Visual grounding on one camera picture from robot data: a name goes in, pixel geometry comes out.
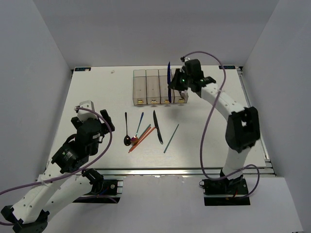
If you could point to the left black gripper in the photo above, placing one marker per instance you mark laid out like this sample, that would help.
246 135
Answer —
106 126

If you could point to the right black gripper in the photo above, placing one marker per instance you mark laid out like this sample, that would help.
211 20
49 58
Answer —
175 83

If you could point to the blue knife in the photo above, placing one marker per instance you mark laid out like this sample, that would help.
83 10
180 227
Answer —
169 82

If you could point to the black knife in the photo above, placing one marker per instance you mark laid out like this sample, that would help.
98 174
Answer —
157 127

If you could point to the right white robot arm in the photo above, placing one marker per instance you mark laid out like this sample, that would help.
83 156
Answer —
242 129

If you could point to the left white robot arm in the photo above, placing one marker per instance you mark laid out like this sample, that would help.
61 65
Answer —
66 178

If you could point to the clear container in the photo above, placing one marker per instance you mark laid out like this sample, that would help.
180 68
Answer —
139 87
164 91
152 84
183 97

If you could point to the black spoon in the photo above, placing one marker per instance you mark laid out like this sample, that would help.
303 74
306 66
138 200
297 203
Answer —
127 138

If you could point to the right xdof label sticker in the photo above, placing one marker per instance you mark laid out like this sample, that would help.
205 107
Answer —
227 67

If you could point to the xdof label sticker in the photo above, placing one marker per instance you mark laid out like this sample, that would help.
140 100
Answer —
227 67
82 69

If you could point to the orange chopstick upper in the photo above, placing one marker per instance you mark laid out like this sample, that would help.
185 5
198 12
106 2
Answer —
145 133

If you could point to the orange chopstick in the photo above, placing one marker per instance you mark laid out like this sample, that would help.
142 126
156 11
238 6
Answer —
145 133
152 129

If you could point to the teal chopstick by spoon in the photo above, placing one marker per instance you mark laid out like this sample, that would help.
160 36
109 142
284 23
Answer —
143 132

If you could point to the orange chopstick lower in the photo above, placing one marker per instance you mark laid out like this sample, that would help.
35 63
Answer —
152 129

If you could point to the lone teal chopstick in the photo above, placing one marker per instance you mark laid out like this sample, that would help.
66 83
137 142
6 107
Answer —
169 142

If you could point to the left xdof label sticker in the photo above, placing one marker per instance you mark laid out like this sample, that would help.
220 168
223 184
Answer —
82 69

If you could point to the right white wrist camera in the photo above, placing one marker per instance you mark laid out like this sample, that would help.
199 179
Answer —
185 59

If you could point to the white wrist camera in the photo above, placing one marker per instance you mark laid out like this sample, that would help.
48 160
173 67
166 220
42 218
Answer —
185 59
85 110

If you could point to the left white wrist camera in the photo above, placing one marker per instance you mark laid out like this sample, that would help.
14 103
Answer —
85 110

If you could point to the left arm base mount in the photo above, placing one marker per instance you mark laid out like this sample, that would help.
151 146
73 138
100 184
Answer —
107 191

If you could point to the aluminium table front rail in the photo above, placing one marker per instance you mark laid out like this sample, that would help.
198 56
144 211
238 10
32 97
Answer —
142 172

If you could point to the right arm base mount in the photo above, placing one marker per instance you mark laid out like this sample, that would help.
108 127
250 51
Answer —
225 193

